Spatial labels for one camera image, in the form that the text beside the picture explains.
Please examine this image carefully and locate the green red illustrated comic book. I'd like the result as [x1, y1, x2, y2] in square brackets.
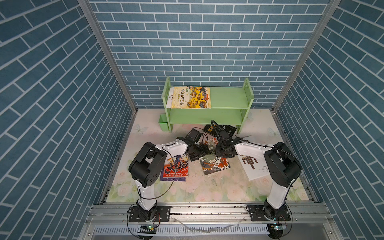
[199, 138, 231, 175]

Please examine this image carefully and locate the black book with gold text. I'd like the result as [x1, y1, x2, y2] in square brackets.
[203, 125, 237, 138]

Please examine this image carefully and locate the white book with brown bars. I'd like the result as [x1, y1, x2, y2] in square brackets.
[237, 155, 270, 181]

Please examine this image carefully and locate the yellow red illustrated book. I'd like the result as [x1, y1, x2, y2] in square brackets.
[167, 87, 212, 109]

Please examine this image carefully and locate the blue sci-fi magazine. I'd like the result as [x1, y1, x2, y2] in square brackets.
[166, 87, 174, 109]

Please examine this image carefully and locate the red blue manga book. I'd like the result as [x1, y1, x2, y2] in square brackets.
[161, 154, 190, 180]

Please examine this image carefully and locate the green wooden two-tier shelf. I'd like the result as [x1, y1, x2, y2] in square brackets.
[162, 77, 255, 133]

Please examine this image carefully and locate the small green side box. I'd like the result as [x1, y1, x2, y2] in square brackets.
[158, 114, 170, 132]

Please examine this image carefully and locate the dark purple book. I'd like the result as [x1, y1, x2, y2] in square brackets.
[160, 176, 187, 182]

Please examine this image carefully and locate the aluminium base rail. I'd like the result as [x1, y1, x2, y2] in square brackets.
[86, 202, 334, 225]

